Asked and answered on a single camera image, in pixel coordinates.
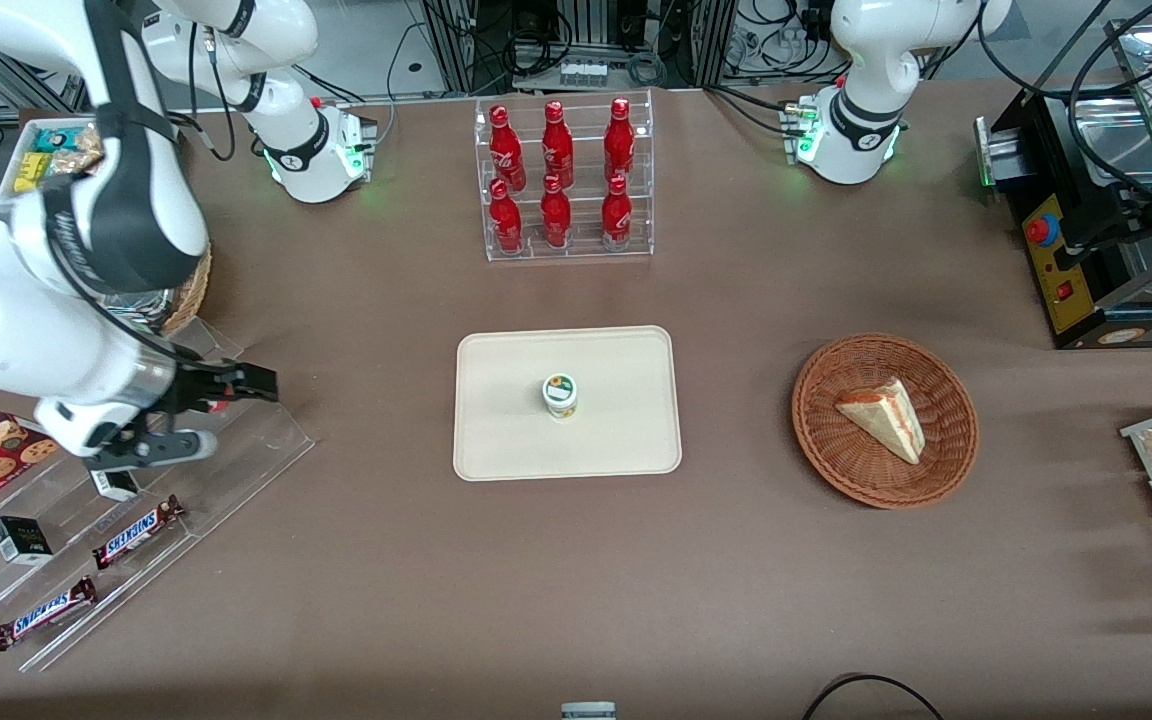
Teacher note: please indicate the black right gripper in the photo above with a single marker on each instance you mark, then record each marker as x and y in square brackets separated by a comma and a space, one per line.
[198, 390]

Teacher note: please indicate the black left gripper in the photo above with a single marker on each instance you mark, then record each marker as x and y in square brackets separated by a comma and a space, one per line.
[1128, 214]

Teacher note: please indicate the green lid yogurt cup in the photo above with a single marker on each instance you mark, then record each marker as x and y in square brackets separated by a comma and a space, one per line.
[561, 395]

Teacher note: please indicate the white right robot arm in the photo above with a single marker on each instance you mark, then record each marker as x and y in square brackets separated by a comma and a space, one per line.
[36, 320]

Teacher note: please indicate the beige plastic tray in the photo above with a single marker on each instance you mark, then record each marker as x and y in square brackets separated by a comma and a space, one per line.
[626, 420]

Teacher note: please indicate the clear acrylic stepped display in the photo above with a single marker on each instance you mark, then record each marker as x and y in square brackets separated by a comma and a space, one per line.
[256, 450]

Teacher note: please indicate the light wicker basket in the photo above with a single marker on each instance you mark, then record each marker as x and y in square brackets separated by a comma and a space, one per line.
[191, 300]

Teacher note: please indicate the black machine with yellow panel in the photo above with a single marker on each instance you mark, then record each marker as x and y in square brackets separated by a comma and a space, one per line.
[1066, 290]

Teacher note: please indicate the silver foil trays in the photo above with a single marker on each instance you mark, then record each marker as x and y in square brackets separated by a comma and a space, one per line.
[148, 308]

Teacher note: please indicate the small black box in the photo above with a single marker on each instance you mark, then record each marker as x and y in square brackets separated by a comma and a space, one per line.
[21, 540]
[118, 486]

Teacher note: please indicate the Snickers chocolate bar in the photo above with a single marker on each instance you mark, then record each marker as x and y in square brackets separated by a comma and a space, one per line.
[44, 613]
[136, 532]

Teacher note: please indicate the large rice cracker bag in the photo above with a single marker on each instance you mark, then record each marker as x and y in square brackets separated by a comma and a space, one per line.
[71, 163]

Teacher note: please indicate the small rice cracker bag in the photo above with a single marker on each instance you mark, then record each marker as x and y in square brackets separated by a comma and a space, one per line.
[88, 140]

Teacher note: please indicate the red cola bottle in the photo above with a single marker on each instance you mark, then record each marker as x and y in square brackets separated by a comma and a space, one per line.
[616, 218]
[506, 150]
[619, 145]
[506, 222]
[557, 148]
[555, 218]

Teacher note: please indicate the yellow snack packet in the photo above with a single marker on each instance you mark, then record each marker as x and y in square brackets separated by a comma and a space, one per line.
[31, 172]

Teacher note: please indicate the teal snack packet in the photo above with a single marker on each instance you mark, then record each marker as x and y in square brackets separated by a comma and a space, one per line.
[54, 139]

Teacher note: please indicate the wrapped triangle sandwich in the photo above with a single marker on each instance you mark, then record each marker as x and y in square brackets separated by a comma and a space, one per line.
[886, 418]

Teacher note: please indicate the clear acrylic bottle rack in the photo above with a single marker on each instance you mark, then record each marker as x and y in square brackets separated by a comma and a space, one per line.
[564, 255]

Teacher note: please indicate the white plastic snack bin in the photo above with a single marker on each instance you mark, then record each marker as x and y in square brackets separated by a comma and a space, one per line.
[21, 135]

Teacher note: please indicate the round brown wicker basket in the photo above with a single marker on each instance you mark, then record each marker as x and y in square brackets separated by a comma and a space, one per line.
[836, 450]

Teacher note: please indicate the grey power strip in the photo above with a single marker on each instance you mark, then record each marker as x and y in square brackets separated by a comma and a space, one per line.
[584, 72]

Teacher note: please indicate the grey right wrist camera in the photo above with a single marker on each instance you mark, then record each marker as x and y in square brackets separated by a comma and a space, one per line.
[156, 448]

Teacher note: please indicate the aluminium frame cabinet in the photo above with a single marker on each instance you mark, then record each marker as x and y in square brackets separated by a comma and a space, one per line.
[536, 30]

